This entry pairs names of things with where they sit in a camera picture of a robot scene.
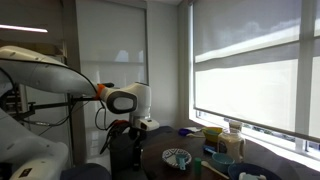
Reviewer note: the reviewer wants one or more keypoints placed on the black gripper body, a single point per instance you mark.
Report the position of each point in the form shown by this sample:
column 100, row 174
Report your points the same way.
column 137, row 138

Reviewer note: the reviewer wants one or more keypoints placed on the clear jar of rice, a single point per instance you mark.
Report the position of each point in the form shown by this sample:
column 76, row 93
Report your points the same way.
column 231, row 146

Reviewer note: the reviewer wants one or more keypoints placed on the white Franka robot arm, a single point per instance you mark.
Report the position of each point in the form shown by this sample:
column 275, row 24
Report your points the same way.
column 50, row 76

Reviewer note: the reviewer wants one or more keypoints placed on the black chair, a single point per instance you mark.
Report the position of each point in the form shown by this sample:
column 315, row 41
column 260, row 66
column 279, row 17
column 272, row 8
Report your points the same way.
column 121, row 158

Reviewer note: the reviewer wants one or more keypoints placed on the patterned small bowl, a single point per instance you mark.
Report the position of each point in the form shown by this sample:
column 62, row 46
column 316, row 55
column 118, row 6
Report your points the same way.
column 170, row 156

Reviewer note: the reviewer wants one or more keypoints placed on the small teal measuring scoop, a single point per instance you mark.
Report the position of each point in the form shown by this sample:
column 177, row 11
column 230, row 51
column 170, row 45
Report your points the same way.
column 181, row 161

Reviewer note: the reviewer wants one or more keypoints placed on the purple round lid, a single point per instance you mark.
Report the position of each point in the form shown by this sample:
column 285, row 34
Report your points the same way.
column 183, row 132

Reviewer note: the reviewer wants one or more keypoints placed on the dark blue seat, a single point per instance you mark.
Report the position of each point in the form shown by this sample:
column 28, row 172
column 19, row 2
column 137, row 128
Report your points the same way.
column 86, row 171

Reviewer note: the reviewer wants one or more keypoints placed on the small white object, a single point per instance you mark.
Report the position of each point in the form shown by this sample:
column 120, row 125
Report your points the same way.
column 193, row 129

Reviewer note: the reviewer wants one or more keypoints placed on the green cylinder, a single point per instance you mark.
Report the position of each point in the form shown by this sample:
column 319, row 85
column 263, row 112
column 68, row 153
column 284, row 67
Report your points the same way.
column 197, row 166

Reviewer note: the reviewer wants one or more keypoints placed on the white plastic fork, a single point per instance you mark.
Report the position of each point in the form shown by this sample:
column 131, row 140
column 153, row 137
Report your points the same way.
column 196, row 135

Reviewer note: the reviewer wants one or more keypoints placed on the blue cylinder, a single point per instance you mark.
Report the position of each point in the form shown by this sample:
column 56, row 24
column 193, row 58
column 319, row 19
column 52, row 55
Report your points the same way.
column 209, row 150

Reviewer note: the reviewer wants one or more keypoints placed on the white plastic spoon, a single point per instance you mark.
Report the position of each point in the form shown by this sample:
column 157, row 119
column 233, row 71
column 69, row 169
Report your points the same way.
column 213, row 169

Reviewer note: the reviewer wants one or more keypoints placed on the yellow bowl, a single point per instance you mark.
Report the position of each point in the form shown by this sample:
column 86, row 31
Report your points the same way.
column 218, row 129

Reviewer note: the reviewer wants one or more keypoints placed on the large teal measuring cup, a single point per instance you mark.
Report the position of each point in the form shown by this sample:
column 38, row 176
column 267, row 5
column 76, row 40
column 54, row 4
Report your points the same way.
column 222, row 161

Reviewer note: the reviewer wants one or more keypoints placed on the black metal stand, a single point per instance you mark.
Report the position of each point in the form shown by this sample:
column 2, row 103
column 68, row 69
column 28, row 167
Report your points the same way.
column 50, row 105

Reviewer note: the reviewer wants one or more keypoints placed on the narrow grey roller blind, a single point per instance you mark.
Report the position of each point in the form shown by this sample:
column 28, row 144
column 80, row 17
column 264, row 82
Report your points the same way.
column 111, row 40

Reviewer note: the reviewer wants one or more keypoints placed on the white object in bowl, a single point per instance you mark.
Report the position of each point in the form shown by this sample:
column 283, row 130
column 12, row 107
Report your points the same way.
column 251, row 177

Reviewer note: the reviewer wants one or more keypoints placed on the dark blue bowl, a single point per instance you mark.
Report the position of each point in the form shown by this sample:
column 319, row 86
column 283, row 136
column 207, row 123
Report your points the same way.
column 263, row 169

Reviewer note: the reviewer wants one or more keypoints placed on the wide grey roller blind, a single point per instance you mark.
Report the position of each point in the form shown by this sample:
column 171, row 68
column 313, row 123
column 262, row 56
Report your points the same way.
column 246, row 66

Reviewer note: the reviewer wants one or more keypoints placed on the ceiling light strip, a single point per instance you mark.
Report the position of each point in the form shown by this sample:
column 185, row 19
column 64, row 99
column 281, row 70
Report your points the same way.
column 23, row 28

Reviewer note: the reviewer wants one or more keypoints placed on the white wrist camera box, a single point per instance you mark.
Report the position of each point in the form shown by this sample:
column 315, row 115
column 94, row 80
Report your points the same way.
column 146, row 124

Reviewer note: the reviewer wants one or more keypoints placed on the white window frame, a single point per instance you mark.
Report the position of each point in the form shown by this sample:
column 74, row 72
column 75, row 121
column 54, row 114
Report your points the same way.
column 305, row 66

